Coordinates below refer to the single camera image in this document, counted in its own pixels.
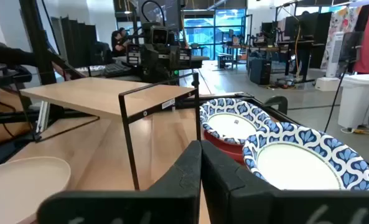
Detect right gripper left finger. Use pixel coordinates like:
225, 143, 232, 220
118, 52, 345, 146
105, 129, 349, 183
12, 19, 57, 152
37, 140, 202, 224

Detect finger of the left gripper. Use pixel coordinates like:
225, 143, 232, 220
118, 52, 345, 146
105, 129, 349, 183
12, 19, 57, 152
159, 49, 173, 68
147, 49, 161, 68

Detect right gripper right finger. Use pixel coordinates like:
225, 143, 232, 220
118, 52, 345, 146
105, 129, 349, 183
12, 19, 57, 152
201, 140, 369, 224

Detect blue patterned paper plate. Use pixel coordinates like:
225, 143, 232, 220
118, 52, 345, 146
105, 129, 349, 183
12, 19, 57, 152
241, 121, 369, 191
199, 97, 272, 146

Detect orange plastic plate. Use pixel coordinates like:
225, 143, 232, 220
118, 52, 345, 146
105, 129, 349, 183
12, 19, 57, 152
202, 129, 247, 165

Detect beige plastic plate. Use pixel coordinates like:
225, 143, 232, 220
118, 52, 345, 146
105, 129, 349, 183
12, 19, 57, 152
0, 156, 72, 224

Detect wooden shelf with black legs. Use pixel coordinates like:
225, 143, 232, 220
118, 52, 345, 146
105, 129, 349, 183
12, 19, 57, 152
14, 72, 203, 191

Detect person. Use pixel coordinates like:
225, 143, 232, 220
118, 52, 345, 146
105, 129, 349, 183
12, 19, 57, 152
110, 27, 132, 58

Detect black keyboard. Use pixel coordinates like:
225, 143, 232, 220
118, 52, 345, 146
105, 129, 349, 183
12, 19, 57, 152
103, 63, 132, 78

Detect dark grey desk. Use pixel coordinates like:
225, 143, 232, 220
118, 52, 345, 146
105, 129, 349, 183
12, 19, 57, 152
189, 55, 210, 70

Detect large black display screen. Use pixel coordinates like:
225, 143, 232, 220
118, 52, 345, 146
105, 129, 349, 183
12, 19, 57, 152
137, 0, 182, 32

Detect black folding partition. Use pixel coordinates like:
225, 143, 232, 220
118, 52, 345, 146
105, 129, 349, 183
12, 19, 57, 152
50, 16, 100, 68

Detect wooden table with equipment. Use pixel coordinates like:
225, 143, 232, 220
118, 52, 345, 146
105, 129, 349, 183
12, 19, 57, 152
223, 37, 278, 63

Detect black computer tower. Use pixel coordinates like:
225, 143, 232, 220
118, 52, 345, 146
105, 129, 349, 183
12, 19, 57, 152
249, 58, 272, 85

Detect black table clamp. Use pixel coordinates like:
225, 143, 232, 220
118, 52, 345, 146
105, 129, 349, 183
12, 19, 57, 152
264, 95, 289, 115

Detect black workbench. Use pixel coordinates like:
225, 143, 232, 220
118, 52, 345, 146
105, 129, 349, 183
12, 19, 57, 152
276, 39, 325, 83

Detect white low box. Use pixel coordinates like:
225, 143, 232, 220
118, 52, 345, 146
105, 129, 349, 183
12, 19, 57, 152
314, 77, 340, 92

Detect white plastic bin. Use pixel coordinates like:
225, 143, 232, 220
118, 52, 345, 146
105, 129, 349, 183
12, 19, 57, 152
337, 73, 369, 130

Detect white tower fan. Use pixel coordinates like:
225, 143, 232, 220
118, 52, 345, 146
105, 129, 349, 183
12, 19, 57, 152
325, 30, 345, 78

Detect floral patterned cloth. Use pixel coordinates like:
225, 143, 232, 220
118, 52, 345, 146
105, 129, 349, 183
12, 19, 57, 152
320, 6, 362, 69

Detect black office chair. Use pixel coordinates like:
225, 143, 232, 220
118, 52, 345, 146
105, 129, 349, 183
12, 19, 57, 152
339, 30, 365, 74

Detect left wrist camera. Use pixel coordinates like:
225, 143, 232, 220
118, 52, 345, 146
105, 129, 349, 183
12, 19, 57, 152
151, 26, 170, 45

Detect blue glass window wall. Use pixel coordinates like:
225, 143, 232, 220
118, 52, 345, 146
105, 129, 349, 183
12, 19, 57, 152
182, 8, 247, 60

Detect black rig post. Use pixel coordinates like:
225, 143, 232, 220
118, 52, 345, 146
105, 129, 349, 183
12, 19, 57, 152
18, 0, 58, 85

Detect yellow hanging cable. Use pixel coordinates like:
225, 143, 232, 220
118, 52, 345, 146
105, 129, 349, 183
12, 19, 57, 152
292, 24, 302, 75

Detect yellow plug with white cord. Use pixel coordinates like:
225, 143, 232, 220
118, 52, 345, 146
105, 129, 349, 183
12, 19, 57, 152
339, 126, 369, 139

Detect long black hanging cable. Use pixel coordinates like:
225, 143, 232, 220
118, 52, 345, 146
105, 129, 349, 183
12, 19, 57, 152
323, 0, 369, 134

